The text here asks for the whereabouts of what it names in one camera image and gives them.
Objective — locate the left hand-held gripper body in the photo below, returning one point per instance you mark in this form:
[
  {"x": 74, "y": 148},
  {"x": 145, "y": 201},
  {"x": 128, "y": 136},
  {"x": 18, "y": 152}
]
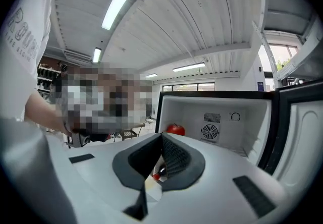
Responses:
[{"x": 79, "y": 139}]

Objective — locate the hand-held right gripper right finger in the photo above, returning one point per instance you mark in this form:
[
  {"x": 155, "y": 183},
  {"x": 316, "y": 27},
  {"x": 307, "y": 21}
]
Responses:
[{"x": 214, "y": 180}]

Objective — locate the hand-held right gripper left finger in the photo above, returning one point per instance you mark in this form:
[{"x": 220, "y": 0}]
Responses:
[{"x": 101, "y": 180}]

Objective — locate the person's left forearm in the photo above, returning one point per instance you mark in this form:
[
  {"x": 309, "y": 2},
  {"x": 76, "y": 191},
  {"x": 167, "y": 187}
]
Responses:
[{"x": 43, "y": 114}]

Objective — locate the dark cola bottle red cap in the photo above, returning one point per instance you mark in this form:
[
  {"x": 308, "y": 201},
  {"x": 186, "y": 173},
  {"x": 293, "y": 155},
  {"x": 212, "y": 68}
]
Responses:
[{"x": 159, "y": 173}]

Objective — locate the red tomato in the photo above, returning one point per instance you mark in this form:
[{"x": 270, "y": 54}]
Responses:
[{"x": 176, "y": 129}]

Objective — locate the long ceiling light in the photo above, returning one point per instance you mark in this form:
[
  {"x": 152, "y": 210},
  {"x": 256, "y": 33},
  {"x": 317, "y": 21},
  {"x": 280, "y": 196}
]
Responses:
[
  {"x": 189, "y": 67},
  {"x": 97, "y": 54},
  {"x": 151, "y": 75},
  {"x": 117, "y": 3}
]

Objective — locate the black-framed window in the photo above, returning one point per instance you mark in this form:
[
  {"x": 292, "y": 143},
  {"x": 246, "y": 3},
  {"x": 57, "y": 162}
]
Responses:
[{"x": 189, "y": 87}]

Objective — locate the person's white printed t-shirt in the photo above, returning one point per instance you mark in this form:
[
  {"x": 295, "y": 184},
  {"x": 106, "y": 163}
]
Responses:
[{"x": 22, "y": 28}]

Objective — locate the bright tall window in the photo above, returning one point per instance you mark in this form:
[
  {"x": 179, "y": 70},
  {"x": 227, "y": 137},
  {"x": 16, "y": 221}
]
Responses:
[{"x": 280, "y": 59}]

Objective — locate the grey metal staircase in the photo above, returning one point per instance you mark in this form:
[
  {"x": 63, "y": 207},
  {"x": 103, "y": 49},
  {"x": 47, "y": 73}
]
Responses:
[{"x": 292, "y": 49}]

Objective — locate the white wall shelving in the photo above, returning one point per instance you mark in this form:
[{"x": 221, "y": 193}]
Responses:
[{"x": 46, "y": 79}]

